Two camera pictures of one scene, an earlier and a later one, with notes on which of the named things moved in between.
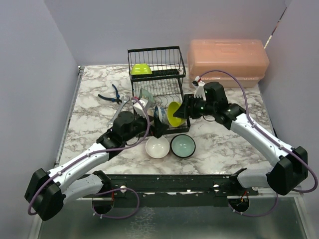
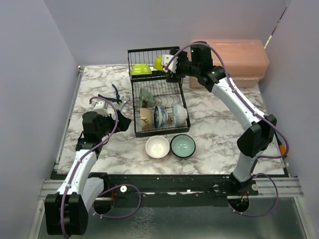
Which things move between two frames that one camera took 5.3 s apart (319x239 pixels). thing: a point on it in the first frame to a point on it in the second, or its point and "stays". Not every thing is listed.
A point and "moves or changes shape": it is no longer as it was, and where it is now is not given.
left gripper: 159,128 to 123,122
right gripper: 187,108 to 174,77
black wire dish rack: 157,75 stays
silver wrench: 124,100 stays
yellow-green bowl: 172,108 to 158,63
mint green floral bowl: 144,93 moves or changes shape
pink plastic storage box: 245,59 stays
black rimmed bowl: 183,146 stays
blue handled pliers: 110,99 stays
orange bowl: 157,148 stays
